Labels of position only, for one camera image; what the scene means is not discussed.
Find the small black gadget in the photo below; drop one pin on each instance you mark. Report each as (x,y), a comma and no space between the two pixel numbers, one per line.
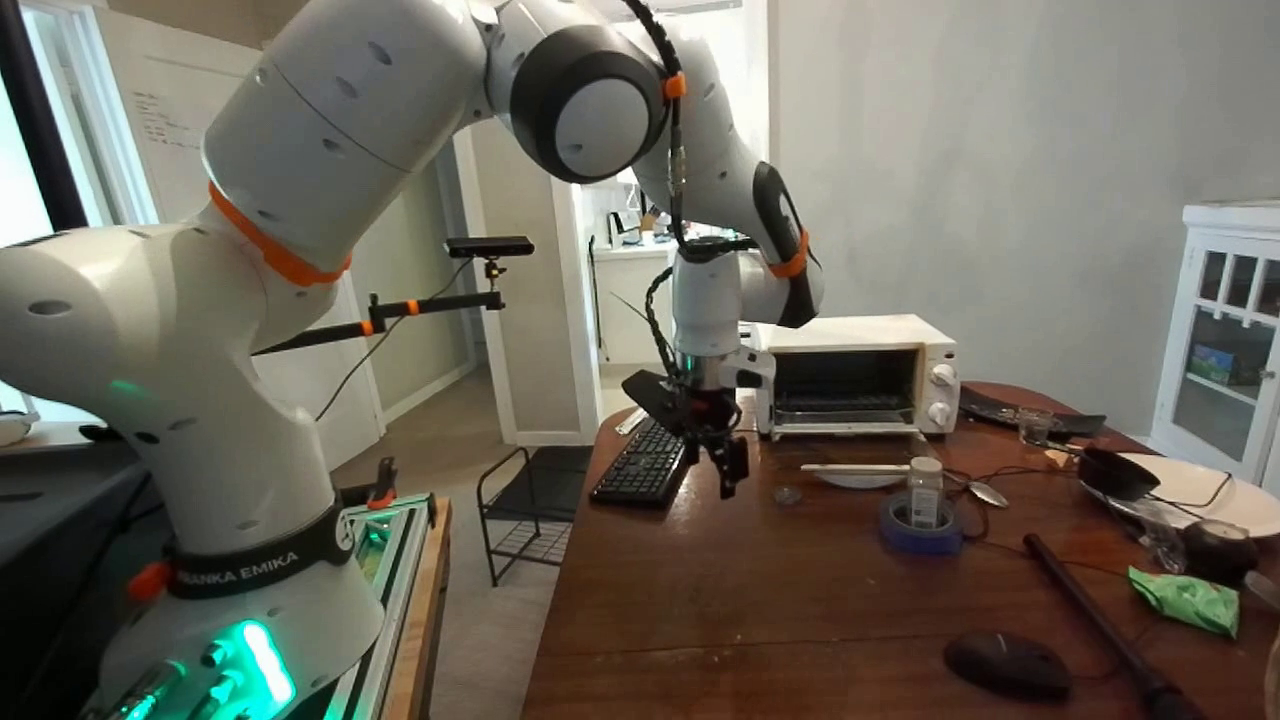
(1220,552)

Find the white glass door cabinet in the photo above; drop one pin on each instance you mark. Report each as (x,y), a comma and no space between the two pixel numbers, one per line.
(1225,344)

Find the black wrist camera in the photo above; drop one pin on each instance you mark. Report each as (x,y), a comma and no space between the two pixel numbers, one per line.
(655,390)

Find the whiteboard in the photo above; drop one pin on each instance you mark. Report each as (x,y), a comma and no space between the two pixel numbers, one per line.
(147,121)

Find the metal spoon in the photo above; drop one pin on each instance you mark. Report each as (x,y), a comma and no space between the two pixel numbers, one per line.
(991,494)

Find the black computer mouse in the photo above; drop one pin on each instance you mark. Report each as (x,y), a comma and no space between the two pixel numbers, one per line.
(1007,667)

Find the black stereo camera bar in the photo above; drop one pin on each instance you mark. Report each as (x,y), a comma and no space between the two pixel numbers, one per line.
(489,245)

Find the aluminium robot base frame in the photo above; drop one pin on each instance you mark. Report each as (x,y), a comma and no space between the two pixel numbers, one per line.
(381,563)

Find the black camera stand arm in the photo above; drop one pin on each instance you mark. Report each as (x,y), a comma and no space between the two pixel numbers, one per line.
(403,317)

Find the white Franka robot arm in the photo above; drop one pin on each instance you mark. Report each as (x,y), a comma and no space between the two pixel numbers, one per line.
(265,200)

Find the clear drinking glass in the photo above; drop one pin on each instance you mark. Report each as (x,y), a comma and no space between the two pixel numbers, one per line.
(1036,431)

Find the green crumpled packet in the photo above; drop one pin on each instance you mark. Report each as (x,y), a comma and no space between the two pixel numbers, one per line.
(1186,601)

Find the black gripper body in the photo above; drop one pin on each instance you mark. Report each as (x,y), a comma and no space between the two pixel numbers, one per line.
(706,409)

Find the wooden workbench top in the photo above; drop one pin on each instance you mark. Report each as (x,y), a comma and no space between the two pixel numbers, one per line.
(426,626)

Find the black computer keyboard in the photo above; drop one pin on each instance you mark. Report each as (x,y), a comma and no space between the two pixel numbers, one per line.
(641,475)

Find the long black stick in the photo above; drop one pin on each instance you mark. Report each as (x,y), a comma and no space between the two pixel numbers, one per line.
(1107,626)

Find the small round cap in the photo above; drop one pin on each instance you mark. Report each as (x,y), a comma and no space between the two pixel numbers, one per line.
(789,498)

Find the black metal stool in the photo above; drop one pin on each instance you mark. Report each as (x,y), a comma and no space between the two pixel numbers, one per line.
(532,484)

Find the white toaster oven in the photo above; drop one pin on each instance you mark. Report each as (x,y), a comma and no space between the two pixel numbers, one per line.
(855,380)

